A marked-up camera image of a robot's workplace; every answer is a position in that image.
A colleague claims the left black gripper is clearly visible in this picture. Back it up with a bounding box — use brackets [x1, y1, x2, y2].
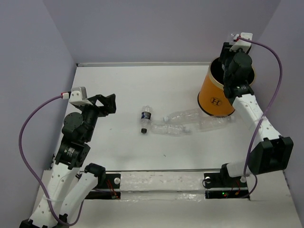
[77, 93, 117, 141]

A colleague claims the blue label black cap bottle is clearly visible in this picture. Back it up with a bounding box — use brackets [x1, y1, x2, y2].
[140, 105, 152, 134]

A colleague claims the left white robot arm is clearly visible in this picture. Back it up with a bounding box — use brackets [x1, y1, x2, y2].
[19, 89, 116, 228]

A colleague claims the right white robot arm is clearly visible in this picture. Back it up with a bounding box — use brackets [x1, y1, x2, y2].
[218, 40, 294, 186]

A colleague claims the orange cylindrical bin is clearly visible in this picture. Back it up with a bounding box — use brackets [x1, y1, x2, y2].
[197, 57, 256, 117]

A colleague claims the clear bottle near bin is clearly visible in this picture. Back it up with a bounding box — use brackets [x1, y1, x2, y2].
[195, 116, 236, 132]

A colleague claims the clear bottle upper long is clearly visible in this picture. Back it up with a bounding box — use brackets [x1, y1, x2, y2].
[163, 108, 202, 124]

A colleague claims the clear bottle lying centre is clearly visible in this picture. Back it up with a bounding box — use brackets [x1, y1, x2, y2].
[152, 123, 191, 136]

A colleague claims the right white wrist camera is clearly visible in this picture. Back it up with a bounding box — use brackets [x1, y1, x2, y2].
[229, 32, 253, 54]

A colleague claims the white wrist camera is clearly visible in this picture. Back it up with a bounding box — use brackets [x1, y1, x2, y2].
[229, 32, 253, 54]
[69, 86, 93, 106]

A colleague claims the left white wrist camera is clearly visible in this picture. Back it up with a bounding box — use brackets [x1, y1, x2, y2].
[69, 86, 93, 106]

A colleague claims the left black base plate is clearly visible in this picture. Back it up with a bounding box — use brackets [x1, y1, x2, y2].
[85, 172, 121, 200]

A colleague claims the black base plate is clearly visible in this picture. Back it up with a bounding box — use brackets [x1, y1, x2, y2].
[85, 172, 121, 200]
[202, 172, 249, 200]

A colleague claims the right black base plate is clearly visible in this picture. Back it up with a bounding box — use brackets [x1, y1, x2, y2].
[202, 172, 249, 200]

